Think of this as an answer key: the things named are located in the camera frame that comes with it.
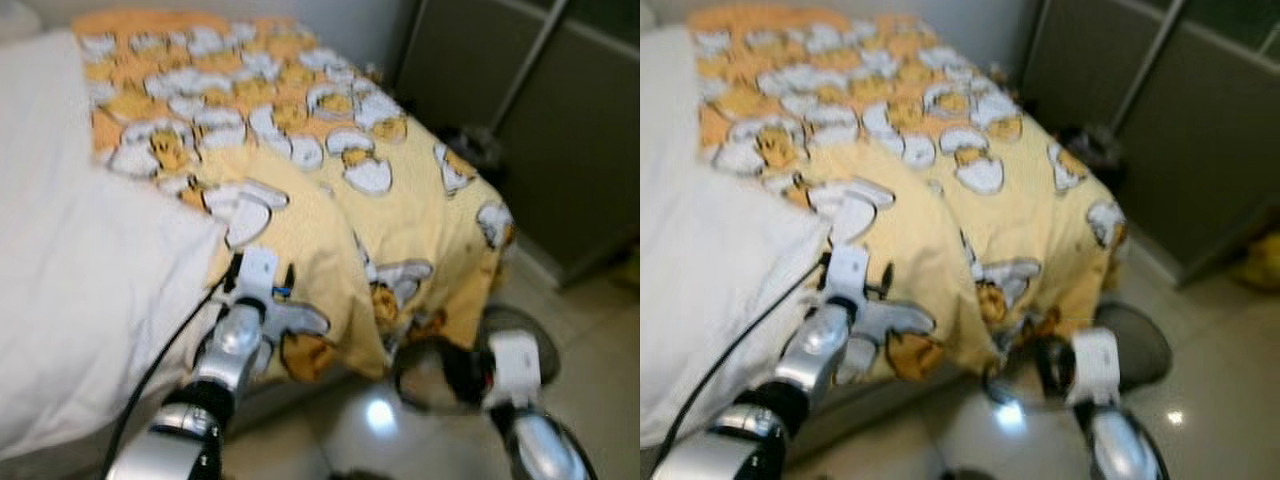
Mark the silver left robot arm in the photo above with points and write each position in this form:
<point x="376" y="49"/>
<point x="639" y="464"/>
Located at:
<point x="825" y="345"/>
<point x="235" y="345"/>

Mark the yellow duck print duvet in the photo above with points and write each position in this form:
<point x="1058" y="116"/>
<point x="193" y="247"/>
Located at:
<point x="300" y="120"/>
<point x="900" y="110"/>

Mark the dark grey cabinet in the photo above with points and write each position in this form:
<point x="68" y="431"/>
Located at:
<point x="1200" y="140"/>
<point x="570" y="150"/>

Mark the yellow object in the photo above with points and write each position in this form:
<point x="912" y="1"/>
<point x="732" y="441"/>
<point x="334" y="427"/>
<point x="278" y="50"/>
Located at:
<point x="1262" y="262"/>

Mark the black bag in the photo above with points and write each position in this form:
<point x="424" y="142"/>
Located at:
<point x="475" y="155"/>
<point x="1095" y="155"/>

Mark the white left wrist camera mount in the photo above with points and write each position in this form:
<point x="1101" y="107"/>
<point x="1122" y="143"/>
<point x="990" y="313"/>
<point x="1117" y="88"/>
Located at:
<point x="257" y="275"/>
<point x="848" y="272"/>

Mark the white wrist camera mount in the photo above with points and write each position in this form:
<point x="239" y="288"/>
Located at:
<point x="257" y="275"/>
<point x="1095" y="365"/>
<point x="515" y="368"/>
<point x="848" y="272"/>

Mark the white quilted bed cover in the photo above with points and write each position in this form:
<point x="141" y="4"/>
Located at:
<point x="90" y="280"/>
<point x="720" y="270"/>

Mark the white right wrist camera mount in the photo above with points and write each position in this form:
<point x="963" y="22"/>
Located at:
<point x="1095" y="365"/>
<point x="515" y="368"/>

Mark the grey rounded object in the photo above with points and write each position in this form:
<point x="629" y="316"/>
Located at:
<point x="1145" y="345"/>
<point x="535" y="325"/>

